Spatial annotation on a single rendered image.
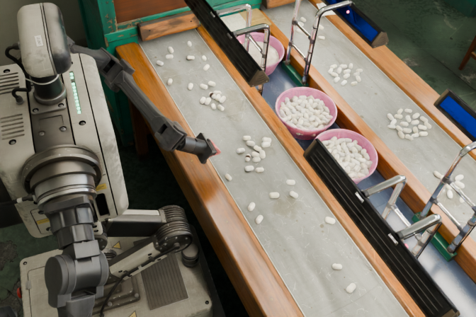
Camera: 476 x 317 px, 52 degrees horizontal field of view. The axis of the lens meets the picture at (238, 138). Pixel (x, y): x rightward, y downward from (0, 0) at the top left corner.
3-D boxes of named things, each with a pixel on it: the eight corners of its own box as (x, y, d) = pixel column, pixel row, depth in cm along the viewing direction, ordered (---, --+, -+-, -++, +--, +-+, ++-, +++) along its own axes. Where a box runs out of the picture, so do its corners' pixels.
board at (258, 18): (213, 41, 238) (213, 39, 237) (200, 24, 246) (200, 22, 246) (271, 25, 249) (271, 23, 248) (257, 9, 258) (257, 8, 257)
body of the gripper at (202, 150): (204, 132, 177) (189, 128, 171) (216, 152, 171) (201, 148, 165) (193, 145, 179) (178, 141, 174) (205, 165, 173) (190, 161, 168)
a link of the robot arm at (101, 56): (91, 65, 186) (107, 44, 184) (117, 88, 185) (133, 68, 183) (23, 52, 141) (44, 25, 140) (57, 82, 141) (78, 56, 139)
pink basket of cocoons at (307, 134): (309, 156, 205) (313, 141, 198) (261, 123, 216) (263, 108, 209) (344, 122, 219) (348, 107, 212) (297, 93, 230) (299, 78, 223)
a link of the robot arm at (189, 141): (177, 153, 164) (185, 139, 163) (168, 141, 168) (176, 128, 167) (191, 156, 169) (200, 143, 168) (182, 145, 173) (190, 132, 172)
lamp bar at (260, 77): (250, 88, 177) (251, 73, 171) (182, -1, 212) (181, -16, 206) (269, 82, 179) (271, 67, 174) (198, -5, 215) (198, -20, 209)
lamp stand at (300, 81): (302, 93, 230) (319, 12, 197) (280, 67, 242) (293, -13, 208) (335, 81, 237) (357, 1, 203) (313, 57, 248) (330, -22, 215)
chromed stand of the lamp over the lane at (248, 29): (227, 118, 217) (231, 36, 183) (207, 90, 228) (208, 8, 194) (264, 105, 223) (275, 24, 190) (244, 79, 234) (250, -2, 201)
